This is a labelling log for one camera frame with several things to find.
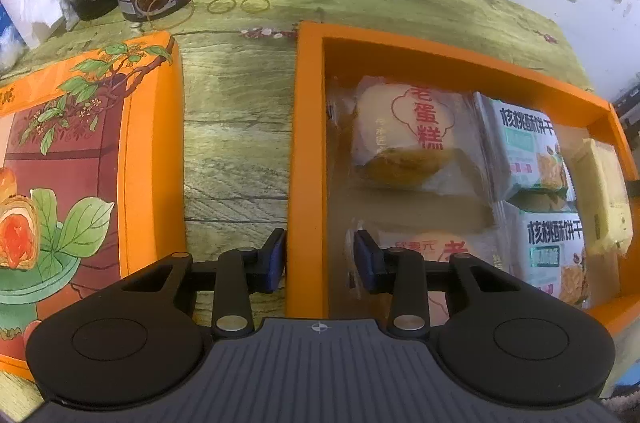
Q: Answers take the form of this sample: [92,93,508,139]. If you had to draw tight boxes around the orange cardboard tray box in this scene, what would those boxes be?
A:
[285,22,638,319]

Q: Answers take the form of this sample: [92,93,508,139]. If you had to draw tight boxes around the packaged egg cake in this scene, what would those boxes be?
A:
[326,76,491,202]
[345,221,511,321]

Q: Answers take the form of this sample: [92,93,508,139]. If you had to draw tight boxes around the clear cracker pack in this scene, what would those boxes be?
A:
[570,138,634,256]

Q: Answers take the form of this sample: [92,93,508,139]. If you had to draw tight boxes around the packaged egg cake front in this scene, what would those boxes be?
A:
[326,76,491,202]

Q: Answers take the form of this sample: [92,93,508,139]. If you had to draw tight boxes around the green white snack pack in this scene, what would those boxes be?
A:
[472,92,570,200]

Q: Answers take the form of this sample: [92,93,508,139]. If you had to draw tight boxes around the walnut biscuit pack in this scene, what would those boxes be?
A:
[494,201,588,307]

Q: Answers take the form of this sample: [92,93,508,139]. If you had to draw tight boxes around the orange mooncake gift box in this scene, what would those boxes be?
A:
[1,32,186,377]

